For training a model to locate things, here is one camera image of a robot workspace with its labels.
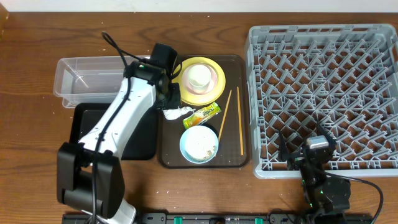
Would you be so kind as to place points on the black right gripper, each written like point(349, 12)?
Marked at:
point(301, 160)

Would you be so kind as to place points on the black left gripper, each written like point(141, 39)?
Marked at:
point(176, 101)

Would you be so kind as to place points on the white tissue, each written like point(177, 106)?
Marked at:
point(176, 113)

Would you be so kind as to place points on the white paper cup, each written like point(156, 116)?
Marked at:
point(199, 77)

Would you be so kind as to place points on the light blue bowl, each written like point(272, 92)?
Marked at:
point(199, 144)

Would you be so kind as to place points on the wooden chopstick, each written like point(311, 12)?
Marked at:
point(224, 116)
point(240, 123)

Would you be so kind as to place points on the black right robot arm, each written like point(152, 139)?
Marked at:
point(326, 195)

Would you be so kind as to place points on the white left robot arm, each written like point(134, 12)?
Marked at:
point(89, 175)

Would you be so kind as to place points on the grey dishwasher rack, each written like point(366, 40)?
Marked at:
point(342, 77)

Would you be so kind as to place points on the yellow plate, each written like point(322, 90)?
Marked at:
point(198, 100)

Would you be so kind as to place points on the pink bowl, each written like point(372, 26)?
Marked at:
point(188, 87)

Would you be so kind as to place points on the black tray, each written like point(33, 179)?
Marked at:
point(140, 146)

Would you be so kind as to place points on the brown serving tray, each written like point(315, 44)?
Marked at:
point(228, 155)

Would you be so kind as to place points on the clear plastic bin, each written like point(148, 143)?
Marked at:
point(88, 79)

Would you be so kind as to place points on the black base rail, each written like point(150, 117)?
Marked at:
point(161, 218)

